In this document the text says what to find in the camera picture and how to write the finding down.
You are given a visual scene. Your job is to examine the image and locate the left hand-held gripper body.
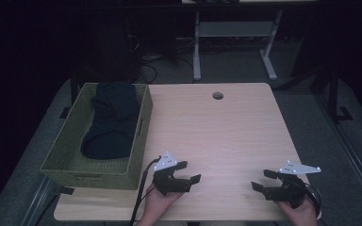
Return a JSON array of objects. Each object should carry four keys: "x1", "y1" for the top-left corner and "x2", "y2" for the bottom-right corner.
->
[{"x1": 152, "y1": 151, "x2": 192, "y2": 197}]

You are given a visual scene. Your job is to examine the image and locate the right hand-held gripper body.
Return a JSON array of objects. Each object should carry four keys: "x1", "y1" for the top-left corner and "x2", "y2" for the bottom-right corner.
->
[{"x1": 263, "y1": 160, "x2": 322, "y2": 210}]

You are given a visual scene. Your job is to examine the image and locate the dark blue garment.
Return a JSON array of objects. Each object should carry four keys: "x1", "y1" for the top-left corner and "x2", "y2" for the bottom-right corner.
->
[{"x1": 80, "y1": 82, "x2": 140, "y2": 160}]

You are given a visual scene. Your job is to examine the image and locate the green woven basket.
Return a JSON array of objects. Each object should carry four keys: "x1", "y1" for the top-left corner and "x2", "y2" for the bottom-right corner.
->
[{"x1": 40, "y1": 82, "x2": 154, "y2": 191}]

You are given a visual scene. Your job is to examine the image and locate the person's left hand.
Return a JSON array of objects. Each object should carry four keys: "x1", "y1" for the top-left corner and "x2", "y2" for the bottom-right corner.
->
[{"x1": 143, "y1": 183, "x2": 184, "y2": 221}]

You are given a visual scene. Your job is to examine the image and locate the person's right hand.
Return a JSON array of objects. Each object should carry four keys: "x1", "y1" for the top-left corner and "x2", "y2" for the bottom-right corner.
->
[{"x1": 274, "y1": 196, "x2": 319, "y2": 226}]

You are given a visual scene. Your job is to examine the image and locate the black metal stand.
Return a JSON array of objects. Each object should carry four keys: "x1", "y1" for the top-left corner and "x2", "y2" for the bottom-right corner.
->
[{"x1": 325, "y1": 62, "x2": 354, "y2": 124}]

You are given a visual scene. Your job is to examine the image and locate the right hand-held gripper black cable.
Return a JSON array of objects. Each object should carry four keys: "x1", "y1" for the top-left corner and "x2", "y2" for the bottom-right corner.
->
[{"x1": 301, "y1": 183, "x2": 323, "y2": 220}]

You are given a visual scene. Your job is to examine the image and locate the hand-held gripper black cable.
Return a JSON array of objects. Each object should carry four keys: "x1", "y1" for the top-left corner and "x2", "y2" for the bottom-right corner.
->
[
  {"x1": 129, "y1": 156, "x2": 162, "y2": 226},
  {"x1": 301, "y1": 183, "x2": 323, "y2": 220}
]

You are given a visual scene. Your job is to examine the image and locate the left hand-held gripper black cable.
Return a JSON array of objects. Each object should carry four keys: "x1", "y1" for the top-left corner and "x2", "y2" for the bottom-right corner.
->
[{"x1": 129, "y1": 156, "x2": 162, "y2": 226}]

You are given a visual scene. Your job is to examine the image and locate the silver floor rail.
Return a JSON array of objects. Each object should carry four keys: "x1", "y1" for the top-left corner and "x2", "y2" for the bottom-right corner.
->
[
  {"x1": 314, "y1": 93, "x2": 362, "y2": 218},
  {"x1": 21, "y1": 177, "x2": 58, "y2": 226}
]

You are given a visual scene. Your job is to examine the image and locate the black cable loop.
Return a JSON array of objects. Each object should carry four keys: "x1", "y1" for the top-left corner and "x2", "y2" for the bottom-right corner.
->
[{"x1": 136, "y1": 55, "x2": 164, "y2": 85}]

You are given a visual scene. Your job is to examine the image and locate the black metal post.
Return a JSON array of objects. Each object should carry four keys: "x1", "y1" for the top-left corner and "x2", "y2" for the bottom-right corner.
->
[{"x1": 58, "y1": 73, "x2": 80, "y2": 120}]

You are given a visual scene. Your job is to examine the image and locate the white metal desk frame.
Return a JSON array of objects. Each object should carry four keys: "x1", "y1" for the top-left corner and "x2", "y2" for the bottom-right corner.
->
[{"x1": 182, "y1": 0, "x2": 319, "y2": 82}]

